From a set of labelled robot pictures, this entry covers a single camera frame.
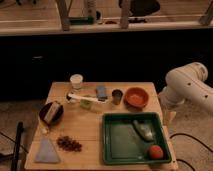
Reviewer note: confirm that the white paper cup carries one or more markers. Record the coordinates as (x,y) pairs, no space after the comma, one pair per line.
(76,81)

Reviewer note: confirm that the green plastic cup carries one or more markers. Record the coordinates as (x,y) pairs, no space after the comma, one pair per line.
(85,104)

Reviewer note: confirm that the slice of cake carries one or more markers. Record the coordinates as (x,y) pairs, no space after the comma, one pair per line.
(52,111)

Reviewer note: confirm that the orange bowl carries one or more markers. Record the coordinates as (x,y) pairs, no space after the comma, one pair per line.
(136,97)

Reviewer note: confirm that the black stand pole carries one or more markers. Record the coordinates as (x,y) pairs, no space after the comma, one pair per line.
(16,149)

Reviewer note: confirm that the white handled dish brush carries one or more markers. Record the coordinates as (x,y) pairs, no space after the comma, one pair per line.
(70,96)

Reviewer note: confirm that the small metal cup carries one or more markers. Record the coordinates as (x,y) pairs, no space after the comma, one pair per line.
(116,96)

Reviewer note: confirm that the blue triangular cloth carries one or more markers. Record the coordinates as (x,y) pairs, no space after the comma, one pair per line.
(46,153)

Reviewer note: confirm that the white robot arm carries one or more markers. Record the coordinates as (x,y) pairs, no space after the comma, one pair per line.
(187,83)

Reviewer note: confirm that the red tomato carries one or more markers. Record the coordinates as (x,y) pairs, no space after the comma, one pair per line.
(155,152)

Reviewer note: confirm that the green plastic tray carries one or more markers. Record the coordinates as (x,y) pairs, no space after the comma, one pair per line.
(121,144)

